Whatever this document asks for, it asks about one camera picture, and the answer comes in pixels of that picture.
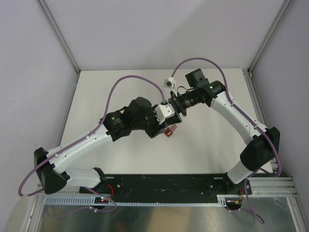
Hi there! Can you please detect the grey slotted cable duct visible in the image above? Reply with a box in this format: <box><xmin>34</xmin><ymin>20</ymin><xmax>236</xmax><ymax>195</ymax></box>
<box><xmin>43</xmin><ymin>194</ymin><xmax>230</xmax><ymax>207</ymax></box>

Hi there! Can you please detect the aluminium frame post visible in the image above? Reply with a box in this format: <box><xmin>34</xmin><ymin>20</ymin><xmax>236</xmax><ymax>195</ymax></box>
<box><xmin>247</xmin><ymin>0</ymin><xmax>295</xmax><ymax>75</ymax></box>
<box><xmin>36</xmin><ymin>0</ymin><xmax>81</xmax><ymax>74</ymax></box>

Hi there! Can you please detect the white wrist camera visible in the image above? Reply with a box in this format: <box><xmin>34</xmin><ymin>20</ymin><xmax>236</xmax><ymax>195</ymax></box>
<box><xmin>163</xmin><ymin>77</ymin><xmax>177</xmax><ymax>89</ymax></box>
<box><xmin>154</xmin><ymin>103</ymin><xmax>175</xmax><ymax>124</ymax></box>

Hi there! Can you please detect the right aluminium frame post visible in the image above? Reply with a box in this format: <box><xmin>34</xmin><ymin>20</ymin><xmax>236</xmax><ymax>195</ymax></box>
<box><xmin>247</xmin><ymin>0</ymin><xmax>295</xmax><ymax>75</ymax></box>

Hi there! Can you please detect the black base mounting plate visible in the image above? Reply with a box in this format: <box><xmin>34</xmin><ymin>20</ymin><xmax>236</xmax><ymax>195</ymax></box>
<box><xmin>94</xmin><ymin>174</ymin><xmax>252</xmax><ymax>204</ymax></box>

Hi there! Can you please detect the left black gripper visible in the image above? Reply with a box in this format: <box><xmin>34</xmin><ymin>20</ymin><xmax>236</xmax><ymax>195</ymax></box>
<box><xmin>132</xmin><ymin>104</ymin><xmax>168</xmax><ymax>138</ymax></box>

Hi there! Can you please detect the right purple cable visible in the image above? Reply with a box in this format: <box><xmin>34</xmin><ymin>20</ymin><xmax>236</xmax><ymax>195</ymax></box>
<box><xmin>171</xmin><ymin>58</ymin><xmax>282</xmax><ymax>224</ymax></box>

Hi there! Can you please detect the red pill organizer box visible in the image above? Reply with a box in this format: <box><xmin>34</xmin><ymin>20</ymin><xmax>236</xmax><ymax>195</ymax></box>
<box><xmin>164</xmin><ymin>124</ymin><xmax>177</xmax><ymax>138</ymax></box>

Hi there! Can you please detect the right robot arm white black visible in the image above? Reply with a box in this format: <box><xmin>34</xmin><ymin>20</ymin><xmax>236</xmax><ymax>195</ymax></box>
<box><xmin>164</xmin><ymin>69</ymin><xmax>280</xmax><ymax>194</ymax></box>

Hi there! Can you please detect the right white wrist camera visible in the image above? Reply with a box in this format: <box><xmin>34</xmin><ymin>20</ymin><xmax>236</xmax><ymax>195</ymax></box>
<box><xmin>163</xmin><ymin>77</ymin><xmax>177</xmax><ymax>89</ymax></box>

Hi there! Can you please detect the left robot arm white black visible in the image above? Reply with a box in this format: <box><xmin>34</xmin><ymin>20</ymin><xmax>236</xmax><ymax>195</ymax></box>
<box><xmin>34</xmin><ymin>97</ymin><xmax>175</xmax><ymax>194</ymax></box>

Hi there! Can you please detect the left aluminium frame post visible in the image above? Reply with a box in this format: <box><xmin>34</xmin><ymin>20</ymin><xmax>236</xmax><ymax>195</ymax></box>
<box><xmin>36</xmin><ymin>0</ymin><xmax>81</xmax><ymax>74</ymax></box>

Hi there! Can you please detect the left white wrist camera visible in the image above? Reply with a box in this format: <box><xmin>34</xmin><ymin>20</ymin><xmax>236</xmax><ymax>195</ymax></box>
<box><xmin>154</xmin><ymin>103</ymin><xmax>175</xmax><ymax>124</ymax></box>

